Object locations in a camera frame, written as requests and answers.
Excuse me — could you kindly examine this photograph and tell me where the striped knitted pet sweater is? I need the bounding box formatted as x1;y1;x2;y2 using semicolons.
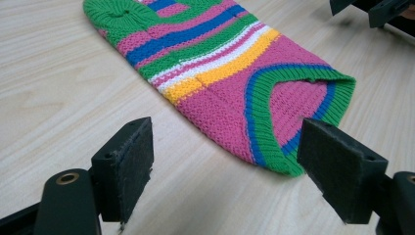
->
82;0;357;178

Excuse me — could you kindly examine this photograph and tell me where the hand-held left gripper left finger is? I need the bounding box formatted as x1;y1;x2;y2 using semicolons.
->
90;117;155;226

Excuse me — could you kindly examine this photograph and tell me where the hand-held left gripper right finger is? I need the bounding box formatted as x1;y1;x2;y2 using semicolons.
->
296;117;390;225

